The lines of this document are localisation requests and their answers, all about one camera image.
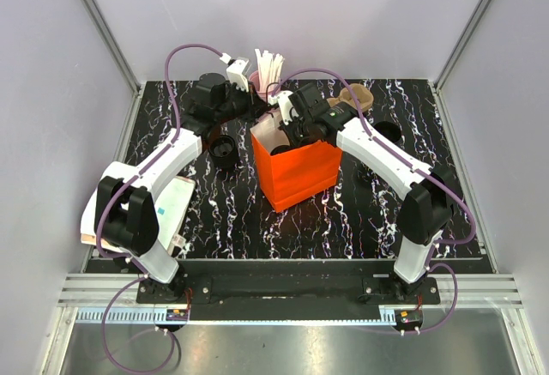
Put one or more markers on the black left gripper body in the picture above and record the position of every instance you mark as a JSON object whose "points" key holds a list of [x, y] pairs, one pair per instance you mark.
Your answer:
{"points": [[239, 105]]}

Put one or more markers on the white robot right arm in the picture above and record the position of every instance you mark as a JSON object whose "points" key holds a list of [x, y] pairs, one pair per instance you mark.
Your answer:
{"points": [[306, 117]]}

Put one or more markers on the orange paper bag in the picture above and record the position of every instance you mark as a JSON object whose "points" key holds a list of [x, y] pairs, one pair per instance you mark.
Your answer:
{"points": [[290, 177]]}

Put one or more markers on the pink straw holder cup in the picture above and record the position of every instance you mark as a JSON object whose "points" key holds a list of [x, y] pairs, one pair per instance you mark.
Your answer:
{"points": [[255, 81]]}

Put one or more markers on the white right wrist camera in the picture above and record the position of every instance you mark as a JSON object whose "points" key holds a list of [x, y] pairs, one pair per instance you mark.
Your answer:
{"points": [[287, 110]]}

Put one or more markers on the white napkin stack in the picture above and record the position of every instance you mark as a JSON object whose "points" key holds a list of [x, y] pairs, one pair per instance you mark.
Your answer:
{"points": [[171, 208]]}

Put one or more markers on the brown cardboard cup carrier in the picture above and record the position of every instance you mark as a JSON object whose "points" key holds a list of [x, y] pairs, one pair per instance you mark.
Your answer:
{"points": [[363, 95]]}

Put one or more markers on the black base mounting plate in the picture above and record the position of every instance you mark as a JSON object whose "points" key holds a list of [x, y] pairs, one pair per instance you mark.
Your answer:
{"points": [[290, 285]]}

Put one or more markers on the grey slotted cable duct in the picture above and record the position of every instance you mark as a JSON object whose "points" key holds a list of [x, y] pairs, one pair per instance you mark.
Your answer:
{"points": [[376, 315]]}

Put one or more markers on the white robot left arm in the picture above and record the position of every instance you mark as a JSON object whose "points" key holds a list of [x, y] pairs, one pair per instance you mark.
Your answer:
{"points": [[124, 202]]}

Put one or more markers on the black coffee cup lid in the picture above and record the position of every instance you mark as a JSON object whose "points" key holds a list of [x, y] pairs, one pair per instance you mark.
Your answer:
{"points": [[281, 149]]}

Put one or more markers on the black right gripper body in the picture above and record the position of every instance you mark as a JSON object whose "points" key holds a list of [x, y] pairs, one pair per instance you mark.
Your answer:
{"points": [[298, 132]]}

